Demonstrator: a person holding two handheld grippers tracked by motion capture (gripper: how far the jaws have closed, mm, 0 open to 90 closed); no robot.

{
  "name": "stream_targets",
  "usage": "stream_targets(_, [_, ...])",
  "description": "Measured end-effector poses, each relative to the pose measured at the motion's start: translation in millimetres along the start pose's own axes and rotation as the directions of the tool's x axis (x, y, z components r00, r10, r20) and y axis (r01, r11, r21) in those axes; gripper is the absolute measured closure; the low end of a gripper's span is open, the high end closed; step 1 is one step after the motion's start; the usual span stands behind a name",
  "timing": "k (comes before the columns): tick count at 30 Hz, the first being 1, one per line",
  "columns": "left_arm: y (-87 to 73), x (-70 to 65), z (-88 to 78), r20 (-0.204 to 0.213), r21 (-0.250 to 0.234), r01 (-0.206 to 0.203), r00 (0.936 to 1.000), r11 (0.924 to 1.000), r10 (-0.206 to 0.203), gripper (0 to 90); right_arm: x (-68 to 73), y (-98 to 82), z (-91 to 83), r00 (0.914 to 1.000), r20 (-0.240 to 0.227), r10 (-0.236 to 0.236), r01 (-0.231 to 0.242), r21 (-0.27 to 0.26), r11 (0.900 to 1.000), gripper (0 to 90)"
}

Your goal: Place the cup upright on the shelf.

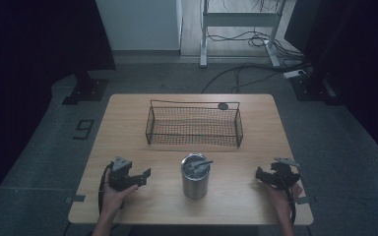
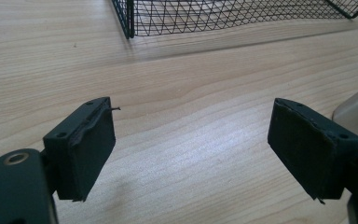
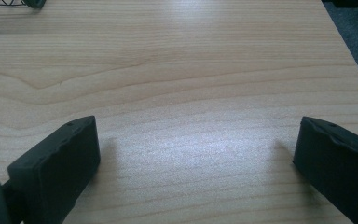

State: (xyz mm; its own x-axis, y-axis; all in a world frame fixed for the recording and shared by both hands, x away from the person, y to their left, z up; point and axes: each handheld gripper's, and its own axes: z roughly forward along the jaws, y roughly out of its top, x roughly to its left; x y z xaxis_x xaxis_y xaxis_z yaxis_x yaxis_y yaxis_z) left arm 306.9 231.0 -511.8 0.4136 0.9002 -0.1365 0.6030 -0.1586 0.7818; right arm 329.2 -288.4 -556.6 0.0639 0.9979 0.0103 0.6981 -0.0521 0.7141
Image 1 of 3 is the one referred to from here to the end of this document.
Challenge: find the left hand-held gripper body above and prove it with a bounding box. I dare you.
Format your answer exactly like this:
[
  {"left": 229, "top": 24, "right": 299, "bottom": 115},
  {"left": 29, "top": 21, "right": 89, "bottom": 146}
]
[{"left": 107, "top": 155, "right": 139, "bottom": 193}]

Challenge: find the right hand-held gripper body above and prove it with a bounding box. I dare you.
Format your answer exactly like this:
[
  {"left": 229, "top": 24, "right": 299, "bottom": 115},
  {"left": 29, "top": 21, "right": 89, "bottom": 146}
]
[{"left": 269, "top": 156, "right": 301, "bottom": 192}]

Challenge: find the person's left hand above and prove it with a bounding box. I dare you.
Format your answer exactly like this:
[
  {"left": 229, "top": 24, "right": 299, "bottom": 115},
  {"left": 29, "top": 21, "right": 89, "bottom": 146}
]
[{"left": 101, "top": 168, "right": 140, "bottom": 218}]

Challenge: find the person's right hand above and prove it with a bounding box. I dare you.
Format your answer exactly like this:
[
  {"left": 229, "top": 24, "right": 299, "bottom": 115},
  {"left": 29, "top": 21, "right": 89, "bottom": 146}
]
[{"left": 261, "top": 181, "right": 304, "bottom": 219}]

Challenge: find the stainless steel cup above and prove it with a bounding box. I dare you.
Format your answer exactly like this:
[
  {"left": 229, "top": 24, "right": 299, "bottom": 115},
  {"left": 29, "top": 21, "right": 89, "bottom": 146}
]
[{"left": 180, "top": 152, "right": 212, "bottom": 201}]

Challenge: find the dark utensil in cup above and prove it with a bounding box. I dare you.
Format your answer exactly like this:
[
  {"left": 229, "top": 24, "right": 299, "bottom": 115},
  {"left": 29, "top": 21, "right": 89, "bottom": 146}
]
[{"left": 188, "top": 159, "right": 215, "bottom": 172}]

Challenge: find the black stand base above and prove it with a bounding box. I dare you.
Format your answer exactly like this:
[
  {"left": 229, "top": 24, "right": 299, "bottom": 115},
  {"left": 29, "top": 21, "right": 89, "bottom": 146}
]
[
  {"left": 288, "top": 62, "right": 344, "bottom": 106},
  {"left": 61, "top": 70, "right": 110, "bottom": 106}
]

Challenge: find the white power strip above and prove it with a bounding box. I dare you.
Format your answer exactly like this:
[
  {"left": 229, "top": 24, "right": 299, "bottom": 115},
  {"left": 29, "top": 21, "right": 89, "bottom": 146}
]
[{"left": 282, "top": 69, "right": 307, "bottom": 80}]

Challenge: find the dark curtain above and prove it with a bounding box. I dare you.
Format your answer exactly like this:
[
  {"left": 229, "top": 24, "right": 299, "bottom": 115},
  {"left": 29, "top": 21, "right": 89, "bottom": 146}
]
[
  {"left": 0, "top": 0, "right": 117, "bottom": 217},
  {"left": 283, "top": 0, "right": 378, "bottom": 161}
]

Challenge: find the white cabinet panel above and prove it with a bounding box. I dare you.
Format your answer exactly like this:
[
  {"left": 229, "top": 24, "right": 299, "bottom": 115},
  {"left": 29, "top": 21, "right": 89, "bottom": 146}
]
[{"left": 94, "top": 0, "right": 184, "bottom": 52}]

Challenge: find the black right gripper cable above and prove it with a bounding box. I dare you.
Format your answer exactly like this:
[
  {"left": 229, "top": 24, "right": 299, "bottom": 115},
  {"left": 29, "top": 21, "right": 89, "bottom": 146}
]
[{"left": 274, "top": 162, "right": 298, "bottom": 227}]

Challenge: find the black wire mesh basket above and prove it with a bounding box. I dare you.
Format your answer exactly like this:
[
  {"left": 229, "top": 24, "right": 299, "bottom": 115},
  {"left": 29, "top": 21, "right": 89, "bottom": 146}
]
[{"left": 145, "top": 99, "right": 245, "bottom": 148}]

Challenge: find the bundle of black floor cables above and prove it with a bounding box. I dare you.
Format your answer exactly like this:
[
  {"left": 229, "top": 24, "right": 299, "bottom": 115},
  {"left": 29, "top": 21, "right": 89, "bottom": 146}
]
[{"left": 200, "top": 0, "right": 313, "bottom": 95}]

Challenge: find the white metal desk frame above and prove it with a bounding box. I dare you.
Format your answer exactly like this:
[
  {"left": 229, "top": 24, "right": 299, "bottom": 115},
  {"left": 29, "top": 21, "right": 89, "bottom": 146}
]
[{"left": 199, "top": 0, "right": 288, "bottom": 69}]

